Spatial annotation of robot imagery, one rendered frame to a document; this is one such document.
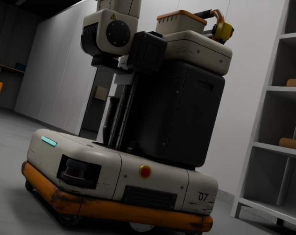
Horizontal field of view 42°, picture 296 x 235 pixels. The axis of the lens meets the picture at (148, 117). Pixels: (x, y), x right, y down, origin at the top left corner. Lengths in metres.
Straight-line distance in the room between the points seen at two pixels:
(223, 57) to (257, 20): 2.15
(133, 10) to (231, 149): 2.11
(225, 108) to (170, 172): 2.22
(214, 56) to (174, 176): 0.50
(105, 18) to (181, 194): 0.73
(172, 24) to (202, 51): 0.25
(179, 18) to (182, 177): 0.67
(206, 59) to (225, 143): 2.03
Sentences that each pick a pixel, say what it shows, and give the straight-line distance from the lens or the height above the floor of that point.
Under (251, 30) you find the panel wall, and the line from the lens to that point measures 3.75.
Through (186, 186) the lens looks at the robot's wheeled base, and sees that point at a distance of 1.53.
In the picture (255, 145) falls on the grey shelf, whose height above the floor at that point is 0.49.
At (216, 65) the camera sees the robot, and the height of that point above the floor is 0.72.
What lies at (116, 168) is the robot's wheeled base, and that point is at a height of 0.23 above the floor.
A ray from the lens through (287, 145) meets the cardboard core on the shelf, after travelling 2.65.
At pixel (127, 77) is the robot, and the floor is 0.58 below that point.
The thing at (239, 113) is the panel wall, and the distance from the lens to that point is 3.49.
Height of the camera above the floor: 0.37
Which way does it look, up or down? 3 degrees up
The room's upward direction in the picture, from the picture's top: 15 degrees clockwise
